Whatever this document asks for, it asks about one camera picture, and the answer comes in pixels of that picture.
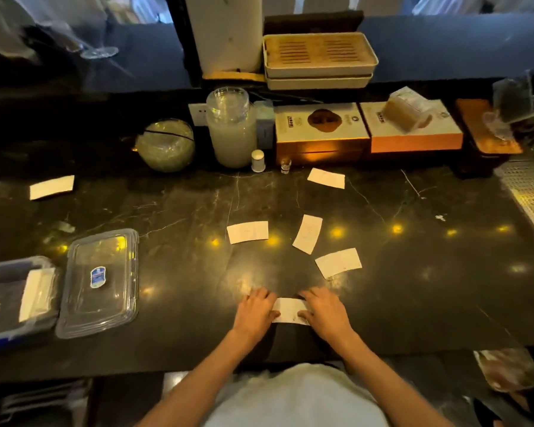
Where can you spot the person's left hand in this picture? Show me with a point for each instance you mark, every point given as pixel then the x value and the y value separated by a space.
pixel 254 314

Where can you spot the person's right hand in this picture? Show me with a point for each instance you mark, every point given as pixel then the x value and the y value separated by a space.
pixel 327 315

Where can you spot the person's left thumb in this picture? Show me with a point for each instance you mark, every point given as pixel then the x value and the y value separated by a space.
pixel 276 314

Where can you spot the person's right thumb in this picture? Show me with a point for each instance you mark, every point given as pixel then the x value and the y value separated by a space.
pixel 303 314

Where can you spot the person's left forearm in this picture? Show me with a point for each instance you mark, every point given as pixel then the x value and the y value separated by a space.
pixel 196 381

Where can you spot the person's right forearm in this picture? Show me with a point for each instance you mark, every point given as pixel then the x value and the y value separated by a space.
pixel 389 382

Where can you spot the person's white shirt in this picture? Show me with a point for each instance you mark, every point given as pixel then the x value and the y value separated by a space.
pixel 296 398

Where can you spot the small glass vial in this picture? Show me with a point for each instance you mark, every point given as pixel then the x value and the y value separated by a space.
pixel 285 166

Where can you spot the small white bottle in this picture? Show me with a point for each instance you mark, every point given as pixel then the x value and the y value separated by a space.
pixel 258 161

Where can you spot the clear plastic container lid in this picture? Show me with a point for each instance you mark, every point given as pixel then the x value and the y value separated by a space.
pixel 98 282

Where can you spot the white box with brown emblem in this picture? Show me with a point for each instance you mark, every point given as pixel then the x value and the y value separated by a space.
pixel 321 131

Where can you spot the small light blue box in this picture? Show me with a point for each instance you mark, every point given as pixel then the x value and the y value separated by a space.
pixel 265 124

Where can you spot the patterned bag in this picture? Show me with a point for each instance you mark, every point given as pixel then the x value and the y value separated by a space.
pixel 507 369

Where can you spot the white and orange box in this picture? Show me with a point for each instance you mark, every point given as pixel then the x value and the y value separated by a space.
pixel 420 128

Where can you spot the clear wrapped packet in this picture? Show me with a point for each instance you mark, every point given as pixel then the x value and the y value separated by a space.
pixel 405 110

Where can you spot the stack of white paper slips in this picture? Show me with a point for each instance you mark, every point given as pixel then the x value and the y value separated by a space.
pixel 36 294

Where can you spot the metal perforated drain grid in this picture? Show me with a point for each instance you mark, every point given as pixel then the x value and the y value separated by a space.
pixel 529 195

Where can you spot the beige slatted tea tray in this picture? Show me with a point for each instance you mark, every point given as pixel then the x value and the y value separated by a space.
pixel 319 57

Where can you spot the clear plastic storage box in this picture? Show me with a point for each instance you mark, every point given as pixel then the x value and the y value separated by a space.
pixel 15 302

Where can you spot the orange tray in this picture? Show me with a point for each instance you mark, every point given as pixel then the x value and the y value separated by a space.
pixel 487 126

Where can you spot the white cylindrical column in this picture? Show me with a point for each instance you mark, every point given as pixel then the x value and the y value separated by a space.
pixel 224 33

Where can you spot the wine glass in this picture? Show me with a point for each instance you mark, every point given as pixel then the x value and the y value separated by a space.
pixel 98 51

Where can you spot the white wall socket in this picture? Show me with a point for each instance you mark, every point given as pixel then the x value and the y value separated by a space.
pixel 198 114

